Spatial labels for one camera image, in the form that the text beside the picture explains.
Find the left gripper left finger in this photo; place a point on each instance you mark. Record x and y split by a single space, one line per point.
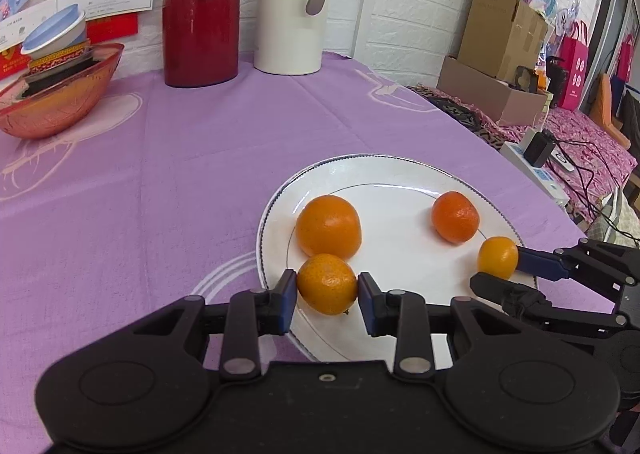
240 322

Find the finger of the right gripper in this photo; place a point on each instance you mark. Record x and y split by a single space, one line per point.
600 266
528 305

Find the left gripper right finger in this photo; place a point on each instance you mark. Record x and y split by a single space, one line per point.
484 342

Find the yellow-orange small orange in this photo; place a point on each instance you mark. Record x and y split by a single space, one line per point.
498 256

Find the small mandarin on plate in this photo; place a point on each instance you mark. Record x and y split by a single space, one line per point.
454 217

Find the orange on plate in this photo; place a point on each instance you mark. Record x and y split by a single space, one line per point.
329 225

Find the white oval plate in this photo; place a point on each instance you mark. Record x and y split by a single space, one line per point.
393 197

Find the black power adapter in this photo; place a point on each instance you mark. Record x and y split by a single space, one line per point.
539 148

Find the purple tablecloth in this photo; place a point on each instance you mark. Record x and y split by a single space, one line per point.
159 194

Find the flat cardboard box lower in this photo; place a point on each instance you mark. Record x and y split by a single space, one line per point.
502 104

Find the pink shopping bag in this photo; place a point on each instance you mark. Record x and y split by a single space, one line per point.
574 60

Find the orange glass bowl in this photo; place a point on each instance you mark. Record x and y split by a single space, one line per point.
49 110

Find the red thermos jug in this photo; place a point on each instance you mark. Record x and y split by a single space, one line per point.
200 42

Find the blue white stacked bowls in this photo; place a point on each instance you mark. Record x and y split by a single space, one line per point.
57 44

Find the white thermos jug grey handle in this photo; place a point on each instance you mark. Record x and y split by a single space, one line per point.
289 36

